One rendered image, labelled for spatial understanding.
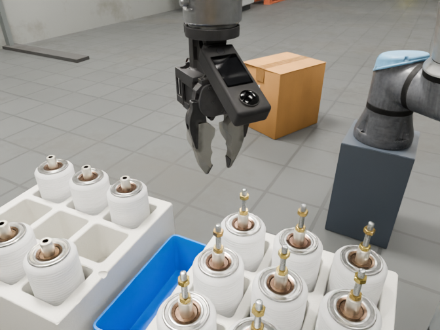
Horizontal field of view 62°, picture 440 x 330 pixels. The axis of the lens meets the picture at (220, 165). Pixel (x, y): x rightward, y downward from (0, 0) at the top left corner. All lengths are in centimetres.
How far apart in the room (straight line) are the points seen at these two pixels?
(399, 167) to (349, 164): 12
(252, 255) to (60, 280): 37
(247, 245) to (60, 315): 37
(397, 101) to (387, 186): 23
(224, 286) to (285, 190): 72
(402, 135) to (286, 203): 44
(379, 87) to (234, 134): 54
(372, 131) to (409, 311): 45
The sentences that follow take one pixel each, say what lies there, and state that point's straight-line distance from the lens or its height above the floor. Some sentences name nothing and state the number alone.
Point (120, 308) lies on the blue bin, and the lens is 86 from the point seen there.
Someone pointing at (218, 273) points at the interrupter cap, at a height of 25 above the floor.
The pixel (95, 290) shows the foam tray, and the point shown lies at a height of 17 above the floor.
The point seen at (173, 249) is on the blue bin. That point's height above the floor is 8.
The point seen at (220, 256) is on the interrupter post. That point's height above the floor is 27.
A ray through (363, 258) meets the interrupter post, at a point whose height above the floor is 27.
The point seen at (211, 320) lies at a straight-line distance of 62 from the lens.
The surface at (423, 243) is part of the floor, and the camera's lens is 125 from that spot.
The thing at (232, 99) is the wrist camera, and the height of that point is 60.
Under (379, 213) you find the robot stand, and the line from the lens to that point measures 111.
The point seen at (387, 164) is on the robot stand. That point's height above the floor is 27.
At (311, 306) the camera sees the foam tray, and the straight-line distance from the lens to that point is 74.
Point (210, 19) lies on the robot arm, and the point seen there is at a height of 67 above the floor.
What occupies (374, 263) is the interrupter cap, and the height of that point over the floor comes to 25.
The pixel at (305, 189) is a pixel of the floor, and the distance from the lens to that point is 135.
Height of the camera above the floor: 75
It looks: 31 degrees down
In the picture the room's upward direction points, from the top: straight up
